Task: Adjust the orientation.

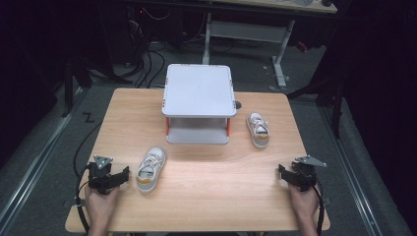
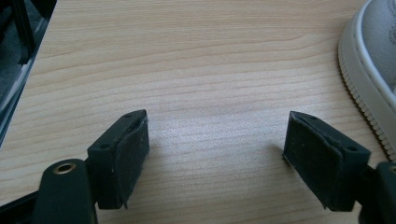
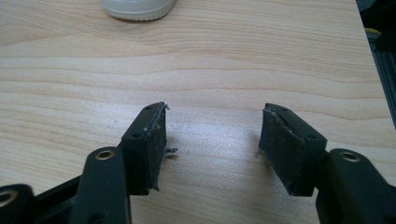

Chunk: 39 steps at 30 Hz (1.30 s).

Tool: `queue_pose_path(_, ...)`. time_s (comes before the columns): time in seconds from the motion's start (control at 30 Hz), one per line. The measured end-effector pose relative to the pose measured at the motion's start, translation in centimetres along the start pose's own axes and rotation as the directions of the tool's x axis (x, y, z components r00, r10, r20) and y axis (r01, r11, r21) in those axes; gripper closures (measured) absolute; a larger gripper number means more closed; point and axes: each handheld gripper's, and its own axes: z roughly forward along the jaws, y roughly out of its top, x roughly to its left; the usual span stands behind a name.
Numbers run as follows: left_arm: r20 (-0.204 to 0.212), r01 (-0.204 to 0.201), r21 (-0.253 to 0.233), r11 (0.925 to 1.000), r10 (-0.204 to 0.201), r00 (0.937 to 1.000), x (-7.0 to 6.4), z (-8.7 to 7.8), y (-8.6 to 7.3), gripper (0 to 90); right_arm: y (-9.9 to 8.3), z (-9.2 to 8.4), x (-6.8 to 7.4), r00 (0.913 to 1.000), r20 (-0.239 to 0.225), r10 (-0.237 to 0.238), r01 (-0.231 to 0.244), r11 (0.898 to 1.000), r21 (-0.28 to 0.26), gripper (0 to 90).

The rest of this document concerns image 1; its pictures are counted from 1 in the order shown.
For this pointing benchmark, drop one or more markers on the person's left hand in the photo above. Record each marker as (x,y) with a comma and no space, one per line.
(100,208)

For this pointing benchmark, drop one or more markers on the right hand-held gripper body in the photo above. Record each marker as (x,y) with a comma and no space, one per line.
(305,177)

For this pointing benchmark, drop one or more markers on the grey metal floor rail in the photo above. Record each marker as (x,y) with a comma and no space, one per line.
(36,164)
(347,164)

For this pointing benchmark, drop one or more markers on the black computer tower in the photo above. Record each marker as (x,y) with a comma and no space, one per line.
(123,32)

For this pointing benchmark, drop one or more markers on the white two-tier shoe rack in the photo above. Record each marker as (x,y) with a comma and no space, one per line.
(198,90)

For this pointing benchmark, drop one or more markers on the wooden desk white metal frame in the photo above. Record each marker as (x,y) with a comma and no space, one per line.
(246,31)

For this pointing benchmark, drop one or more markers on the black stand leg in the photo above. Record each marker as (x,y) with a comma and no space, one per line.
(68,88)
(334,98)

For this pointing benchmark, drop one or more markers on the person's right hand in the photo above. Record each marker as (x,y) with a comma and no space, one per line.
(305,206)

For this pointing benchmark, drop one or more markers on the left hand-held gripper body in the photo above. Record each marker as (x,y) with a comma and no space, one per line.
(98,177)

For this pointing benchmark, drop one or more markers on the small red object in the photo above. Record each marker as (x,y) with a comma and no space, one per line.
(302,46)

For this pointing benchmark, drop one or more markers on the small white sneaker orange heel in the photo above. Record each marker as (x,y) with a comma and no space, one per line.
(258,129)
(151,170)

